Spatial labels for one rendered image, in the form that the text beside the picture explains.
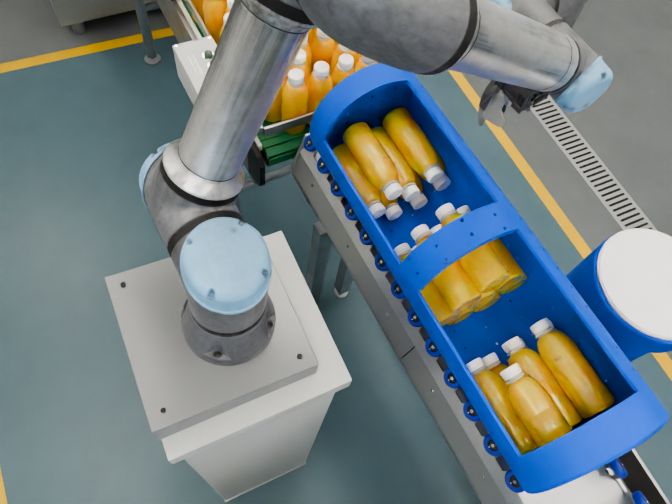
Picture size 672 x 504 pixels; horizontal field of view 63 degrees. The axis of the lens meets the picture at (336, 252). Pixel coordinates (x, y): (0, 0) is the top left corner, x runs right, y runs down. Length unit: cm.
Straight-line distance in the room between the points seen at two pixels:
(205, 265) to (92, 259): 173
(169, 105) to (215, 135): 215
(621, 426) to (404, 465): 124
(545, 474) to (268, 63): 77
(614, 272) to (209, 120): 98
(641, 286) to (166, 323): 101
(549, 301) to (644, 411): 31
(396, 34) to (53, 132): 245
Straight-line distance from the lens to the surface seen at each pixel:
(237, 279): 71
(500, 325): 128
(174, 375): 91
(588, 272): 140
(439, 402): 128
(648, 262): 144
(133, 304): 96
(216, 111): 69
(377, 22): 50
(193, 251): 73
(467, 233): 104
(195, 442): 94
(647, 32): 400
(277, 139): 152
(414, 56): 53
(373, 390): 217
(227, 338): 84
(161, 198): 79
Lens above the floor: 207
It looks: 61 degrees down
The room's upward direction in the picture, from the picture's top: 13 degrees clockwise
